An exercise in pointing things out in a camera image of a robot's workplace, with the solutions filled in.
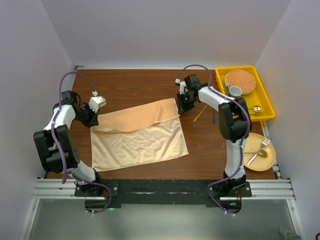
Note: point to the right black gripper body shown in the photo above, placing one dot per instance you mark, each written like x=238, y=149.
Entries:
x=186, y=102

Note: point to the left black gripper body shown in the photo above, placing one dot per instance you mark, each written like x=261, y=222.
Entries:
x=86, y=116

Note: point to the peach satin napkin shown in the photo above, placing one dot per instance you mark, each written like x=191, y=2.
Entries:
x=139, y=135

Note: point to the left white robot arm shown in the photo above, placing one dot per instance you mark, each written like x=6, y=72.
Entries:
x=57, y=149

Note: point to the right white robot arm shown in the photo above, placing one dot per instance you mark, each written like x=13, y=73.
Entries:
x=234, y=126

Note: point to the gold spoon on table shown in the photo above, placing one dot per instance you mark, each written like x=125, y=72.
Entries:
x=200, y=113

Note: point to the grey white cup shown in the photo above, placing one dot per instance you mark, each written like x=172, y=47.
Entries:
x=234, y=92

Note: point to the woven orange round plate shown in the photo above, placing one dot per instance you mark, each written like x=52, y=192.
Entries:
x=242, y=79

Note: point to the gold black spoon in tray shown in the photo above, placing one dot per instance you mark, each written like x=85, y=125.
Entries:
x=255, y=109

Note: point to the yellow plastic tray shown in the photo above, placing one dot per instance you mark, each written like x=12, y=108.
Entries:
x=258, y=97

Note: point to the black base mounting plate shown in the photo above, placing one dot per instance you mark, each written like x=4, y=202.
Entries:
x=114, y=193

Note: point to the silver fork on plate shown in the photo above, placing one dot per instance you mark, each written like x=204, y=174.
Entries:
x=264, y=144

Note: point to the beige round plate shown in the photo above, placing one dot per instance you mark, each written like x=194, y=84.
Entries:
x=259, y=164

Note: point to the gold spoon on plate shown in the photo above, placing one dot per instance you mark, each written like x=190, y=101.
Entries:
x=261, y=153

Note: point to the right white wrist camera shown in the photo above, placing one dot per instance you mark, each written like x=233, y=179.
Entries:
x=182, y=86

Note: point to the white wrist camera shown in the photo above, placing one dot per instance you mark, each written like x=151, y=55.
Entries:
x=182, y=86
x=96, y=101

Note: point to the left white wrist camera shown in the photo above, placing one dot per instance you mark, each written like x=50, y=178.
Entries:
x=96, y=101

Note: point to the blue handled utensil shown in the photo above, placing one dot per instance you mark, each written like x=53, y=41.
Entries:
x=214, y=117

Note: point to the aluminium rail frame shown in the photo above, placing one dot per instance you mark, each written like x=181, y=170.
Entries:
x=55, y=213

